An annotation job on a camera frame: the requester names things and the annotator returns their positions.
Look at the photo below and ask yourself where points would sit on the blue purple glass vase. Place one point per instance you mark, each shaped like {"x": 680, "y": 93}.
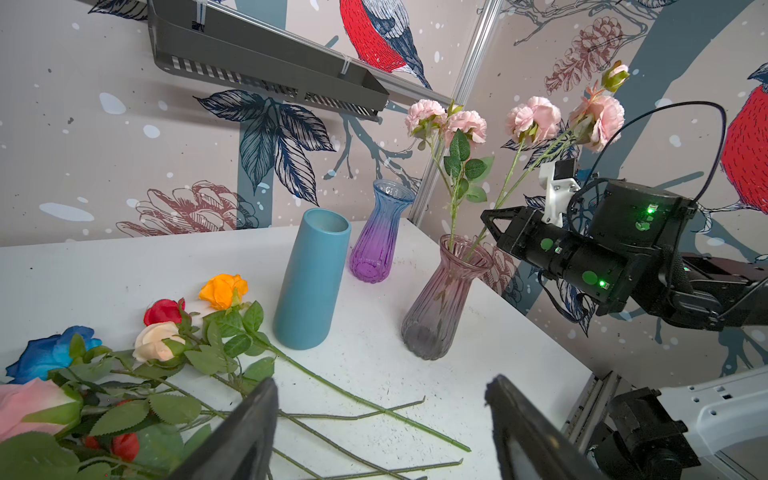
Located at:
{"x": 371, "y": 258}

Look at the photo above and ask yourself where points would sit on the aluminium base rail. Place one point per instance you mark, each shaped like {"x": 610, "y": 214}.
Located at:
{"x": 590, "y": 409}

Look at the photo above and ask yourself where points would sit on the black hanging wire basket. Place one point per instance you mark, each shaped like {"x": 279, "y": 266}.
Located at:
{"x": 212, "y": 43}

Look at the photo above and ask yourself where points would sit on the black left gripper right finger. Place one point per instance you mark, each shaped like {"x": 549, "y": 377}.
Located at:
{"x": 527, "y": 444}

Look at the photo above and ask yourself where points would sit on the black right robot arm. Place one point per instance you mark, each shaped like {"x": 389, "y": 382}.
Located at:
{"x": 630, "y": 252}

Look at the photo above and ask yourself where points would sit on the teal ceramic vase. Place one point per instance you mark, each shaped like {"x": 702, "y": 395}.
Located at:
{"x": 312, "y": 280}

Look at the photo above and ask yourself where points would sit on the pink artificial rose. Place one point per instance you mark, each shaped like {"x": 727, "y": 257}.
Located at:
{"x": 38, "y": 406}

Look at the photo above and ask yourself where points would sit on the cream peach artificial rose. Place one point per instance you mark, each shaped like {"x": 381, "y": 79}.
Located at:
{"x": 158, "y": 342}

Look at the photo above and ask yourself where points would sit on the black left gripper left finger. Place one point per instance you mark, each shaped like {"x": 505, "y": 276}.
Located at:
{"x": 241, "y": 447}

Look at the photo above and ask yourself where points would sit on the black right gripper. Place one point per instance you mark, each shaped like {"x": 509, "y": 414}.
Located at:
{"x": 559, "y": 253}

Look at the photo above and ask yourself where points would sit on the orange artificial rose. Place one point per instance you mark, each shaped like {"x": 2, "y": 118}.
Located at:
{"x": 224, "y": 293}

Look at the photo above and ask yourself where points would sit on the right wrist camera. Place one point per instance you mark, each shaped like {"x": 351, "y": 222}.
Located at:
{"x": 558, "y": 180}

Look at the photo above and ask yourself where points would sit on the pink grey glass vase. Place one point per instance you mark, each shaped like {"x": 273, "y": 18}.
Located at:
{"x": 429, "y": 327}

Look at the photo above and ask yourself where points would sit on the pink peony spray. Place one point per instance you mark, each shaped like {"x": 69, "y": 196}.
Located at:
{"x": 451, "y": 133}
{"x": 538, "y": 123}

